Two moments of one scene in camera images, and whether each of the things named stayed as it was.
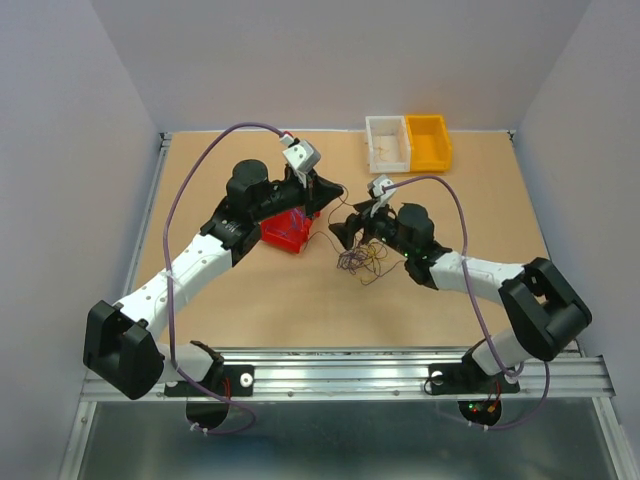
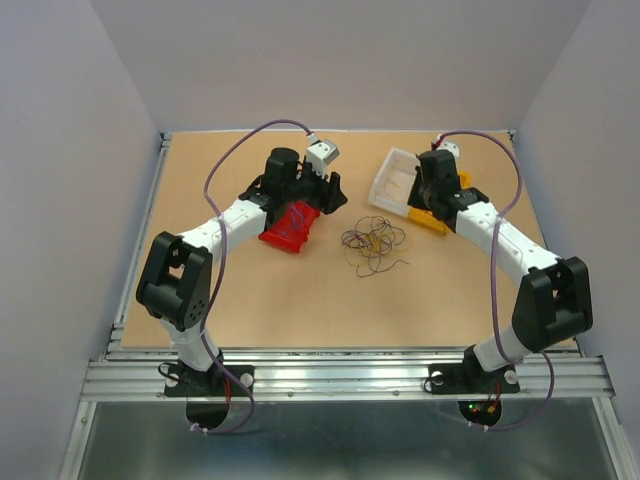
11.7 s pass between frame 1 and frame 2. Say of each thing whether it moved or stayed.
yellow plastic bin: moved
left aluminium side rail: stayed
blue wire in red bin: stayed
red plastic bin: stayed
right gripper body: moved
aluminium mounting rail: stayed
